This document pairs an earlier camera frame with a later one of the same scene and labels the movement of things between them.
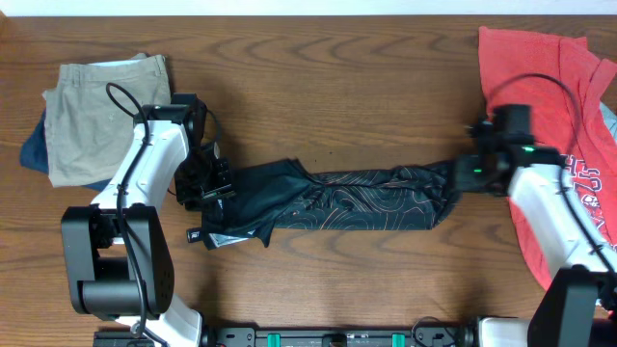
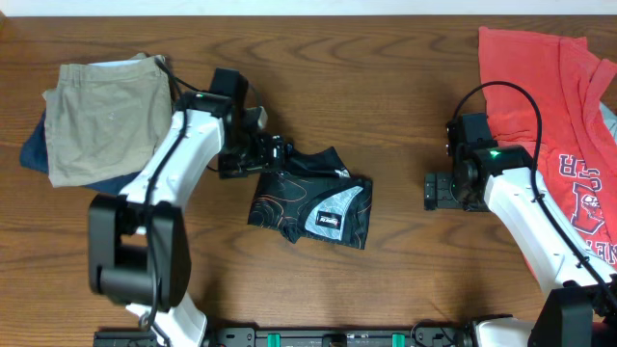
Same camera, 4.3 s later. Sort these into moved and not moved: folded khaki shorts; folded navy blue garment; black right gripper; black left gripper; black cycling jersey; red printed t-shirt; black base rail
Moved: black right gripper; black cycling jersey; black left gripper
Not moved: red printed t-shirt; folded khaki shorts; folded navy blue garment; black base rail
